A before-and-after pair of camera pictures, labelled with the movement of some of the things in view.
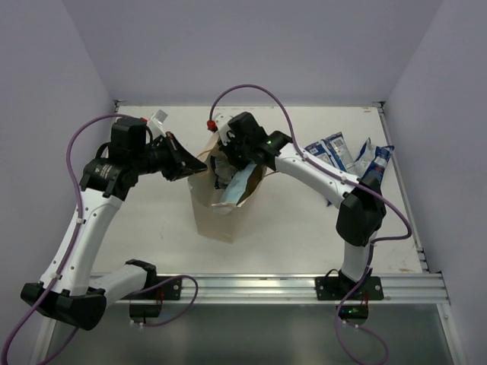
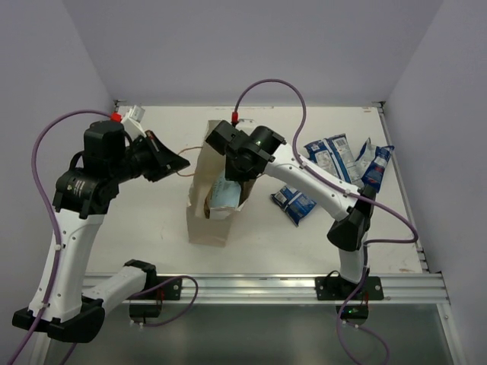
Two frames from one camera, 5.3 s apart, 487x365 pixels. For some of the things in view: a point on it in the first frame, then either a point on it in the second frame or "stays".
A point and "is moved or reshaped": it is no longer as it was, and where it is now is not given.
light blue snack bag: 237,185 is moved or reshaped
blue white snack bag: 222,169 to 294,203
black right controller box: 354,312 stays
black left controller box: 151,310 stays
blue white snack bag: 320,152 stays
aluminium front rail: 288,288 stays
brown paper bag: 205,192 is moved or reshaped
